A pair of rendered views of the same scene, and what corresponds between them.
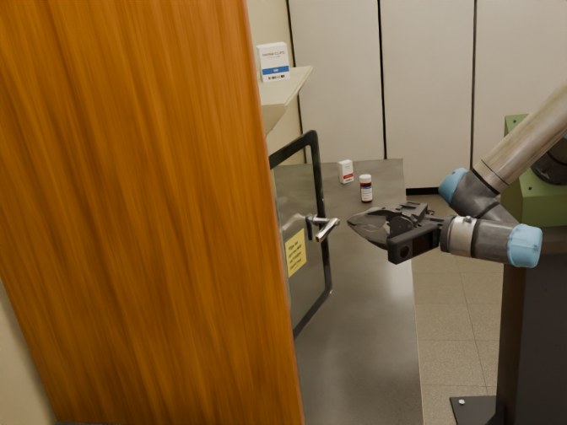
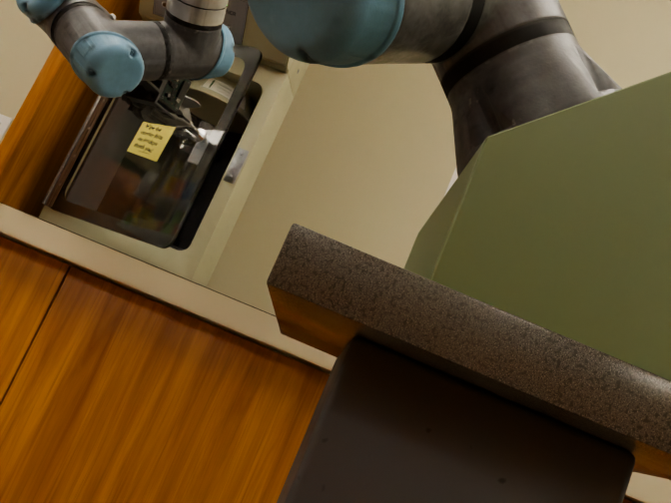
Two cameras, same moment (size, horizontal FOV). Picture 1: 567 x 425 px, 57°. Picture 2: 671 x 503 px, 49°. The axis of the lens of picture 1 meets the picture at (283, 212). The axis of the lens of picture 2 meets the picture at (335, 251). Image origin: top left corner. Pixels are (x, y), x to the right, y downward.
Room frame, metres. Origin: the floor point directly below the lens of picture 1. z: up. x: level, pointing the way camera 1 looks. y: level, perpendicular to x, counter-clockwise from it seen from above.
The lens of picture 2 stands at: (1.20, -1.35, 0.85)
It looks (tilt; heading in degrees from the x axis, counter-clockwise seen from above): 12 degrees up; 85
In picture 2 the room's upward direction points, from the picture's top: 23 degrees clockwise
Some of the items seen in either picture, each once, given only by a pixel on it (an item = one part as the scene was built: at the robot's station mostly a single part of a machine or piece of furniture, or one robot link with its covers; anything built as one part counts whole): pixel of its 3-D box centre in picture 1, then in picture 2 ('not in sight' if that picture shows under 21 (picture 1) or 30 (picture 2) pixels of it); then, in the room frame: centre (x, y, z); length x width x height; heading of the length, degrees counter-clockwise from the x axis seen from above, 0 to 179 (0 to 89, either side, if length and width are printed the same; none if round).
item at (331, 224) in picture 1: (320, 228); (177, 125); (0.97, -0.07, 1.20); 0.10 x 0.05 x 0.03; 147
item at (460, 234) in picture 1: (462, 234); not in sight; (0.88, -0.33, 1.19); 0.08 x 0.05 x 0.08; 146
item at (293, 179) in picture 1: (290, 247); (153, 130); (0.93, -0.01, 1.19); 0.30 x 0.01 x 0.40; 147
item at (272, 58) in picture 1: (272, 61); not in sight; (0.98, -0.02, 1.54); 0.05 x 0.05 x 0.06; 5
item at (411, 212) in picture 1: (422, 228); (143, 76); (0.93, -0.27, 1.19); 0.12 x 0.09 x 0.08; 56
